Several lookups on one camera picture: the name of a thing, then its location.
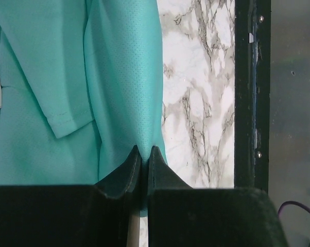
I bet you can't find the teal t shirt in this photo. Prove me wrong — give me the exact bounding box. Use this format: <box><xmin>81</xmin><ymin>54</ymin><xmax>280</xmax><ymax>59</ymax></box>
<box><xmin>0</xmin><ymin>0</ymin><xmax>168</xmax><ymax>217</ymax></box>

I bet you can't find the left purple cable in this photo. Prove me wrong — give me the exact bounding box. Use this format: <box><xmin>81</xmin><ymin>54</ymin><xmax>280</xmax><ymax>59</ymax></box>
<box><xmin>277</xmin><ymin>200</ymin><xmax>310</xmax><ymax>226</ymax></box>

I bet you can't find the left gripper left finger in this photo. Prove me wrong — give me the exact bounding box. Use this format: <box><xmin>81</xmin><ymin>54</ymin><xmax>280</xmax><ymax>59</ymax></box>
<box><xmin>95</xmin><ymin>146</ymin><xmax>141</xmax><ymax>199</ymax></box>

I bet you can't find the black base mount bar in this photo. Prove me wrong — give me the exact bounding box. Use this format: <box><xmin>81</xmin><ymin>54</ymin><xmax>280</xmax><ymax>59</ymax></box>
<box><xmin>234</xmin><ymin>1</ymin><xmax>271</xmax><ymax>192</ymax></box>

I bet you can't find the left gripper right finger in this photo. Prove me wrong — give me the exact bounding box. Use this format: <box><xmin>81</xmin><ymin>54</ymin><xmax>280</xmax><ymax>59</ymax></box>
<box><xmin>147</xmin><ymin>146</ymin><xmax>192</xmax><ymax>190</ymax></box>

